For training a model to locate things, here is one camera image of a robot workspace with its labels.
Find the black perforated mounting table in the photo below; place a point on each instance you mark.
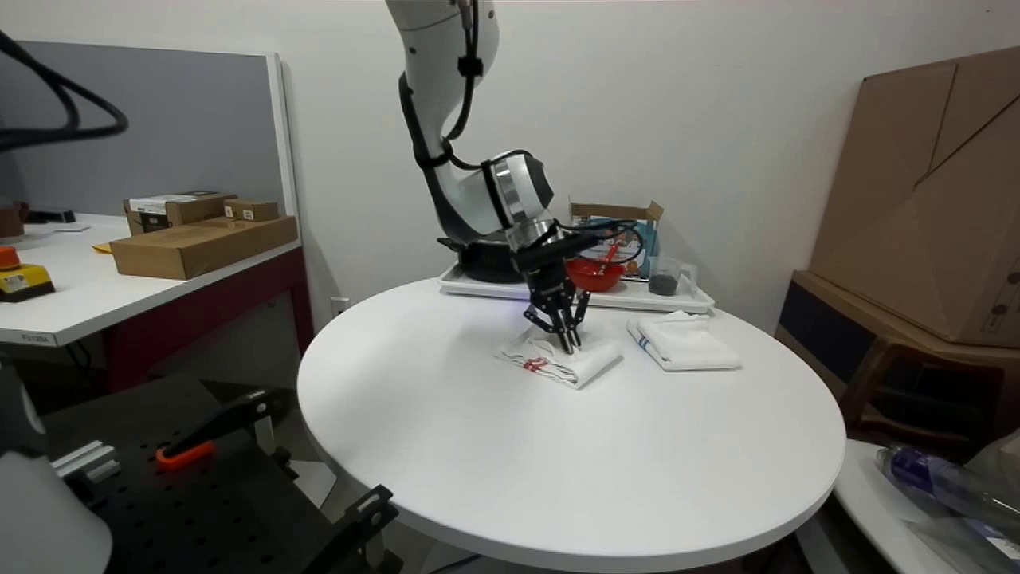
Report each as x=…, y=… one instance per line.
x=201, y=513

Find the white towel with blue stripes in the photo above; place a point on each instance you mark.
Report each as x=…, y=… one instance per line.
x=685, y=347

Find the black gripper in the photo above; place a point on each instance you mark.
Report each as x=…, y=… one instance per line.
x=553, y=272

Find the silver aluminium profile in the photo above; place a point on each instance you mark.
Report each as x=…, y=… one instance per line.
x=84, y=461

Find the small cardboard box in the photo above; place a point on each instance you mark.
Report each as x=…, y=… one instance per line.
x=254, y=213

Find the open cardboard box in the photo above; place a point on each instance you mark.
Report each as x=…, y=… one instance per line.
x=186, y=209

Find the white desk with maroon side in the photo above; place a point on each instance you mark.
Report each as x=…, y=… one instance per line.
x=74, y=306

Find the red bowl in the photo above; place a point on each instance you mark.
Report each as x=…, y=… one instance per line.
x=604, y=275

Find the white towel with red stripes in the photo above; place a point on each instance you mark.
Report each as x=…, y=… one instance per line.
x=594, y=369

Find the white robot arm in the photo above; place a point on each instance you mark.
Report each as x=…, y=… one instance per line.
x=425, y=42

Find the flat cardboard box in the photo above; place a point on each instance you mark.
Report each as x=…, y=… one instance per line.
x=201, y=246

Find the wooden stand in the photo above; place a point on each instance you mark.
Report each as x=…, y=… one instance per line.
x=904, y=372

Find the gray partition panel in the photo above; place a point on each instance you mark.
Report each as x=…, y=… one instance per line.
x=193, y=116

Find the clear plastic bag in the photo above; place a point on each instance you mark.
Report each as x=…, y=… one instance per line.
x=956, y=488

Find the small gray cup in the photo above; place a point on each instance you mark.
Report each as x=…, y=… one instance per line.
x=663, y=285

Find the orange black clamp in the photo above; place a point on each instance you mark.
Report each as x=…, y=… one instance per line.
x=186, y=454

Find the white side table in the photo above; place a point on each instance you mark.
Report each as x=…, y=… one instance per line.
x=881, y=513

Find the yellow black device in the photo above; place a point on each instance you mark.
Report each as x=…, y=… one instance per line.
x=22, y=281

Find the black clamp bracket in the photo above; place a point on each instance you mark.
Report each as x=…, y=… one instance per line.
x=360, y=520

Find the white rectangular tray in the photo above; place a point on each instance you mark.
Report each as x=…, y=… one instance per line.
x=658, y=300

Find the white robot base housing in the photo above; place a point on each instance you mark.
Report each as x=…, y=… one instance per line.
x=43, y=513

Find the blue toy package box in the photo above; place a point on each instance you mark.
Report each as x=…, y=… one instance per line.
x=643, y=217

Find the large folded cardboard box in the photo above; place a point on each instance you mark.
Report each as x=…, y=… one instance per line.
x=935, y=213

